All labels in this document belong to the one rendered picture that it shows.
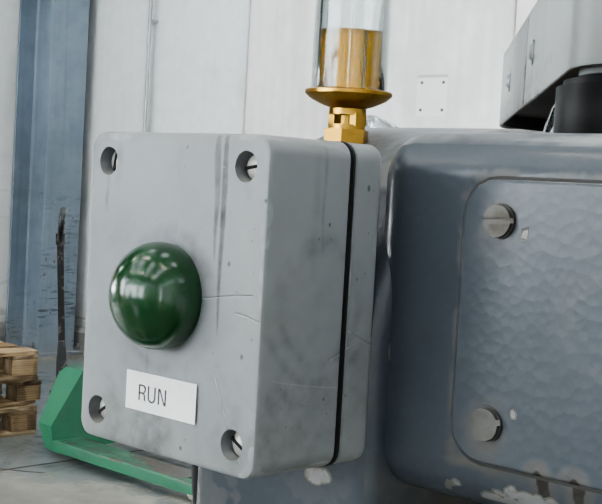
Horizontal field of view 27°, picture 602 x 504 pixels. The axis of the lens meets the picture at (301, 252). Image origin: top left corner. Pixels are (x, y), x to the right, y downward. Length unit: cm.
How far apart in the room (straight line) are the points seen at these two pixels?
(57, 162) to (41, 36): 96
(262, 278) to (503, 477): 8
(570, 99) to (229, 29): 768
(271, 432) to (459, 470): 5
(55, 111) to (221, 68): 139
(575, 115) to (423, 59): 656
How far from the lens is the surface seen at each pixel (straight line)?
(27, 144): 929
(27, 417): 647
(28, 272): 932
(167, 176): 35
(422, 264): 35
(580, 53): 47
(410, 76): 706
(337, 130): 41
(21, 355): 634
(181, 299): 33
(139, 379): 36
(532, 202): 33
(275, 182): 32
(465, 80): 682
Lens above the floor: 132
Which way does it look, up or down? 3 degrees down
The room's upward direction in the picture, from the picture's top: 3 degrees clockwise
